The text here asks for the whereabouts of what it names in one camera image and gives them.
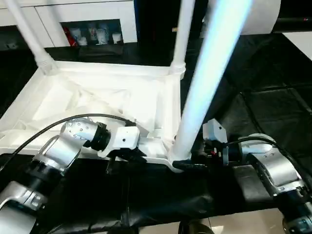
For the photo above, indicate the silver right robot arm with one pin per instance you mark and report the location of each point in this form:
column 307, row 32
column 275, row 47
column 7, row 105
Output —
column 275, row 165

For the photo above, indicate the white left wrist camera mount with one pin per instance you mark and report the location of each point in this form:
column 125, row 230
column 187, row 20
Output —
column 124, row 139

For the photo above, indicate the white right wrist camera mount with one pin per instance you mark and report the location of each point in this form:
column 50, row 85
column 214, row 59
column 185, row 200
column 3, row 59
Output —
column 214, row 129

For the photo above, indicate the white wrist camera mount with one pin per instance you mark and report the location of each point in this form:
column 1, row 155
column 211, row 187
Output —
column 214, row 129
column 124, row 139

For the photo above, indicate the red box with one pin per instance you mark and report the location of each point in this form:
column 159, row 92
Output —
column 68, row 36

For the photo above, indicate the white plastic table top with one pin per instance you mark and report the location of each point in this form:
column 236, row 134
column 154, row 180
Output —
column 97, row 85

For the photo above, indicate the white cabinet with glass doors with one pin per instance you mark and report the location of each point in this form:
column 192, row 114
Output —
column 85, row 12

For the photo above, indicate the white plastic table leg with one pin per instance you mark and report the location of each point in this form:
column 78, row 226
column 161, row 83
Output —
column 184, row 31
column 214, row 73
column 31, row 36

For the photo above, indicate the black box with gold label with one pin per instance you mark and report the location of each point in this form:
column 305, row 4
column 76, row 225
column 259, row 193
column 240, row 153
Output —
column 158, row 19

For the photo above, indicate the small white box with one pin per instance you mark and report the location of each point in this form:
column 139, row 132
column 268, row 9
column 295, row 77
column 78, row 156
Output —
column 116, row 39

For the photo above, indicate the black right robot foot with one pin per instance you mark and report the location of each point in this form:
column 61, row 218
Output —
column 195, row 228

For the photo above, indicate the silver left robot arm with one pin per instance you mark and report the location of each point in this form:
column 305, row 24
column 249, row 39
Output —
column 65, row 146

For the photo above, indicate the black device with red light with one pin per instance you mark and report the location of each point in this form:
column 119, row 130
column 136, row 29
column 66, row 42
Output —
column 295, row 23

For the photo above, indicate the black work mat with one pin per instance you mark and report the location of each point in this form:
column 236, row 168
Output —
column 268, row 97

